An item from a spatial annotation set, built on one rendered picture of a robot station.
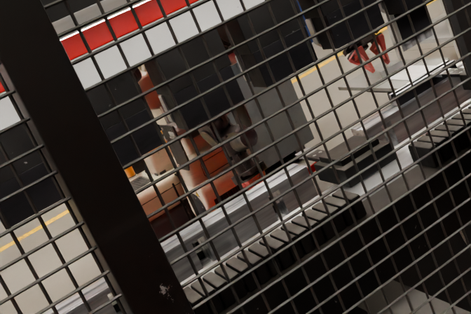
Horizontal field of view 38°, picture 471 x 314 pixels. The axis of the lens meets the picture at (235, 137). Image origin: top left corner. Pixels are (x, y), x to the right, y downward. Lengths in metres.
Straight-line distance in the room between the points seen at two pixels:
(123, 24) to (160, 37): 0.08
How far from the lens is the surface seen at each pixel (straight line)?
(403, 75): 1.83
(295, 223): 1.13
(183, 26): 1.40
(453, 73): 1.70
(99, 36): 1.34
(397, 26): 1.71
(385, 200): 1.18
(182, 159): 2.18
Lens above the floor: 1.49
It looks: 15 degrees down
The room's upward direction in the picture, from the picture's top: 24 degrees counter-clockwise
